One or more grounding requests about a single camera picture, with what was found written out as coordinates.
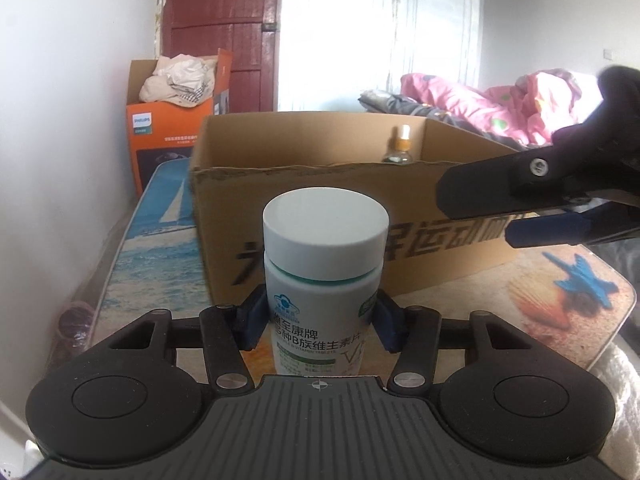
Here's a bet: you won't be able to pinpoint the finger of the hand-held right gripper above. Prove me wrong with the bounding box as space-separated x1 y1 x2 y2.
435 146 640 221
505 202 640 248

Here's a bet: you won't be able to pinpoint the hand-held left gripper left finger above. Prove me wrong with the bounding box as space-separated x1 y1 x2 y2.
102 284 268 395

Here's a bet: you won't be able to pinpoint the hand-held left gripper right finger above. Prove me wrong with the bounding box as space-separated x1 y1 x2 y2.
374 289 543 395

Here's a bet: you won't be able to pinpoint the green dropper bottle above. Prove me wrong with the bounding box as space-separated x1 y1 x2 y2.
382 125 415 166

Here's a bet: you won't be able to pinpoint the white pill bottle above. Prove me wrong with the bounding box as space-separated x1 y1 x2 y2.
262 186 391 376

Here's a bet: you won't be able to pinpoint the brown cardboard box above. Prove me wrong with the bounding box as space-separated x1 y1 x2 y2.
187 111 531 311

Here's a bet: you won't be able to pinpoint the pink flowered blanket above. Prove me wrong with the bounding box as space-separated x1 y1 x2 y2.
400 67 608 148

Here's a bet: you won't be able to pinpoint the purple capped plastic bottle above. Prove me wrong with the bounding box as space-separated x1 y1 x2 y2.
56 300 97 356

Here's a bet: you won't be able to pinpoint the white window curtain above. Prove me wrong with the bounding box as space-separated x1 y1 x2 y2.
370 0 483 96

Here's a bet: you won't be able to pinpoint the white fleece blanket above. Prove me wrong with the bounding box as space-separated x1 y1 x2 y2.
575 342 640 466

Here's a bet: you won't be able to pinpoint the orange cardboard box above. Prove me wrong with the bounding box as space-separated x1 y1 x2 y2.
125 49 233 200

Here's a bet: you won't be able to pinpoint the pale crumpled clothes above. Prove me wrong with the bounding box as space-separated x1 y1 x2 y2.
139 54 219 109

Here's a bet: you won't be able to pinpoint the red wooden door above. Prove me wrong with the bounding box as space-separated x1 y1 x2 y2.
160 0 281 113

